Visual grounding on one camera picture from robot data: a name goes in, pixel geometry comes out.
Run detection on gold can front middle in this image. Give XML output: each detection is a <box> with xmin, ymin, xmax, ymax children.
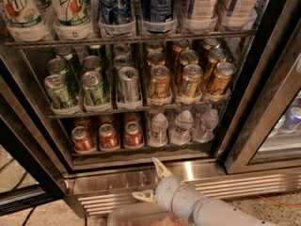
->
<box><xmin>178</xmin><ymin>64</ymin><xmax>203</xmax><ymax>98</ymax></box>

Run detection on blue pepsi bottle right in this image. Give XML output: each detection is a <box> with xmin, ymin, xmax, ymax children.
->
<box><xmin>140</xmin><ymin>0</ymin><xmax>174</xmax><ymax>34</ymax></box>

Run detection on clear plastic container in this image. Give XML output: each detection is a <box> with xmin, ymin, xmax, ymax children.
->
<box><xmin>107</xmin><ymin>202</ymin><xmax>190</xmax><ymax>226</ymax></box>

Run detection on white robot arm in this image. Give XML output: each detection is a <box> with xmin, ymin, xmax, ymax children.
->
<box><xmin>132</xmin><ymin>157</ymin><xmax>278</xmax><ymax>226</ymax></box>

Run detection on glass fridge door right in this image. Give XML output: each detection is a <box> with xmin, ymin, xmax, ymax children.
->
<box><xmin>225</xmin><ymin>0</ymin><xmax>301</xmax><ymax>174</ymax></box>

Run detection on upper wire shelf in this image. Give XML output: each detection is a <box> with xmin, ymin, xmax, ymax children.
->
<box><xmin>5</xmin><ymin>29</ymin><xmax>257</xmax><ymax>48</ymax></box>

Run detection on orange cable on floor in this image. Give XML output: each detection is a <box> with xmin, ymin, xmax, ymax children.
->
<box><xmin>256</xmin><ymin>194</ymin><xmax>301</xmax><ymax>209</ymax></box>

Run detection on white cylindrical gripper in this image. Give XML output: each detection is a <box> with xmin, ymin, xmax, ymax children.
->
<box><xmin>132</xmin><ymin>157</ymin><xmax>204</xmax><ymax>219</ymax></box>

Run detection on middle wire shelf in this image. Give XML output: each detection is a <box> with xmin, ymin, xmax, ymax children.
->
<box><xmin>48</xmin><ymin>100</ymin><xmax>227</xmax><ymax>119</ymax></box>

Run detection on white bottle right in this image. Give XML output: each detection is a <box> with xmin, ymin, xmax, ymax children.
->
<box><xmin>217</xmin><ymin>0</ymin><xmax>257</xmax><ymax>31</ymax></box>

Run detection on silver can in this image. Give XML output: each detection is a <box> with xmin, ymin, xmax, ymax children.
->
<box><xmin>113</xmin><ymin>55</ymin><xmax>133</xmax><ymax>71</ymax></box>
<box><xmin>119</xmin><ymin>67</ymin><xmax>139</xmax><ymax>103</ymax></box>

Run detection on blue can behind glass door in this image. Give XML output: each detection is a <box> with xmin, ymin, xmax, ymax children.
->
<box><xmin>279</xmin><ymin>105</ymin><xmax>301</xmax><ymax>134</ymax></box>

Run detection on gold can front right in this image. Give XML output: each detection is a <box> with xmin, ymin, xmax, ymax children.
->
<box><xmin>206</xmin><ymin>62</ymin><xmax>235</xmax><ymax>96</ymax></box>

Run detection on clear water bottle left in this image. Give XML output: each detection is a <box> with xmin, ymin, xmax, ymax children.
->
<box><xmin>150</xmin><ymin>113</ymin><xmax>168</xmax><ymax>147</ymax></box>

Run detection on clear water bottle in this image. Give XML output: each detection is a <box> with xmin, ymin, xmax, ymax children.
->
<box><xmin>174</xmin><ymin>110</ymin><xmax>194</xmax><ymax>142</ymax></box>
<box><xmin>150</xmin><ymin>113</ymin><xmax>168</xmax><ymax>147</ymax></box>
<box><xmin>195</xmin><ymin>108</ymin><xmax>219</xmax><ymax>143</ymax></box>

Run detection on open fridge door left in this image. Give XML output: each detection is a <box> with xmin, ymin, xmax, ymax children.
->
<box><xmin>0</xmin><ymin>61</ymin><xmax>65</xmax><ymax>216</ymax></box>

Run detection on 7up bottle far left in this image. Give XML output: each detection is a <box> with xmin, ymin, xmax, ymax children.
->
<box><xmin>0</xmin><ymin>0</ymin><xmax>51</xmax><ymax>41</ymax></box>

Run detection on green can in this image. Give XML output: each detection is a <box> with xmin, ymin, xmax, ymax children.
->
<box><xmin>47</xmin><ymin>57</ymin><xmax>74</xmax><ymax>78</ymax></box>
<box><xmin>81</xmin><ymin>71</ymin><xmax>109</xmax><ymax>106</ymax></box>
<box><xmin>44</xmin><ymin>74</ymin><xmax>78</xmax><ymax>109</ymax></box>
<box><xmin>83</xmin><ymin>56</ymin><xmax>103</xmax><ymax>73</ymax></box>

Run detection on blue pepsi bottle left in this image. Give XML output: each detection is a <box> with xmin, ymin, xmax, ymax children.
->
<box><xmin>99</xmin><ymin>0</ymin><xmax>135</xmax><ymax>36</ymax></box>

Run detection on green can front right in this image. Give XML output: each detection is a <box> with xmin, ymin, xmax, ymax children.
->
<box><xmin>81</xmin><ymin>71</ymin><xmax>109</xmax><ymax>106</ymax></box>

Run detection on clear water bottle right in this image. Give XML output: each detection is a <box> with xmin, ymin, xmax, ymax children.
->
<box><xmin>195</xmin><ymin>108</ymin><xmax>219</xmax><ymax>143</ymax></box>

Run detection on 7up bottle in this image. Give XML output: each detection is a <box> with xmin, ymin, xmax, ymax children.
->
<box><xmin>52</xmin><ymin>0</ymin><xmax>92</xmax><ymax>40</ymax></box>
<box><xmin>0</xmin><ymin>0</ymin><xmax>51</xmax><ymax>41</ymax></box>

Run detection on red coke can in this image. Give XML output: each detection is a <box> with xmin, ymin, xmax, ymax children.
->
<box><xmin>98</xmin><ymin>114</ymin><xmax>116</xmax><ymax>125</ymax></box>
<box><xmin>98</xmin><ymin>124</ymin><xmax>119</xmax><ymax>151</ymax></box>
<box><xmin>71</xmin><ymin>126</ymin><xmax>95</xmax><ymax>153</ymax></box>
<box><xmin>124</xmin><ymin>121</ymin><xmax>143</xmax><ymax>148</ymax></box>
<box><xmin>74</xmin><ymin>117</ymin><xmax>93</xmax><ymax>132</ymax></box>
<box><xmin>123</xmin><ymin>112</ymin><xmax>141</xmax><ymax>124</ymax></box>

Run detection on gold can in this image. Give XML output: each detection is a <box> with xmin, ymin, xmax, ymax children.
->
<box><xmin>204</xmin><ymin>48</ymin><xmax>227</xmax><ymax>80</ymax></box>
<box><xmin>147</xmin><ymin>51</ymin><xmax>166</xmax><ymax>68</ymax></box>
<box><xmin>149</xmin><ymin>66</ymin><xmax>170</xmax><ymax>100</ymax></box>
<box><xmin>178</xmin><ymin>64</ymin><xmax>203</xmax><ymax>98</ymax></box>
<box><xmin>179</xmin><ymin>50</ymin><xmax>198</xmax><ymax>67</ymax></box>
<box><xmin>206</xmin><ymin>62</ymin><xmax>235</xmax><ymax>96</ymax></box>

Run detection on gold can front left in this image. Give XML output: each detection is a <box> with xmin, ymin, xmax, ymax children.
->
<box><xmin>149</xmin><ymin>66</ymin><xmax>170</xmax><ymax>100</ymax></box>

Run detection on green can front left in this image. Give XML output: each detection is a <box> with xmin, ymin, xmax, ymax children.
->
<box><xmin>44</xmin><ymin>74</ymin><xmax>78</xmax><ymax>109</ymax></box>

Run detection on white bottle left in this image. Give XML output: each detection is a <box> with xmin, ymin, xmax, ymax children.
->
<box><xmin>180</xmin><ymin>0</ymin><xmax>218</xmax><ymax>34</ymax></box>

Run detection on blue pepsi bottle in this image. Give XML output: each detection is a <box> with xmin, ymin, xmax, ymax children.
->
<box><xmin>140</xmin><ymin>0</ymin><xmax>174</xmax><ymax>34</ymax></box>
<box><xmin>99</xmin><ymin>0</ymin><xmax>135</xmax><ymax>36</ymax></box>

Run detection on white bottle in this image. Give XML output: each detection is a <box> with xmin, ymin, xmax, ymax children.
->
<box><xmin>217</xmin><ymin>0</ymin><xmax>257</xmax><ymax>31</ymax></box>
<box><xmin>180</xmin><ymin>0</ymin><xmax>218</xmax><ymax>34</ymax></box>

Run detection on wire shelf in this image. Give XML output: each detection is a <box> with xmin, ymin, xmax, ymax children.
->
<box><xmin>48</xmin><ymin>100</ymin><xmax>227</xmax><ymax>119</ymax></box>
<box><xmin>5</xmin><ymin>29</ymin><xmax>257</xmax><ymax>48</ymax></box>

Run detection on silver can front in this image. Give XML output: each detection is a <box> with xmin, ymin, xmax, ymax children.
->
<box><xmin>119</xmin><ymin>67</ymin><xmax>139</xmax><ymax>103</ymax></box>

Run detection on clear water bottle middle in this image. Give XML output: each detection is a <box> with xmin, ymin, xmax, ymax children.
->
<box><xmin>174</xmin><ymin>110</ymin><xmax>194</xmax><ymax>142</ymax></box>

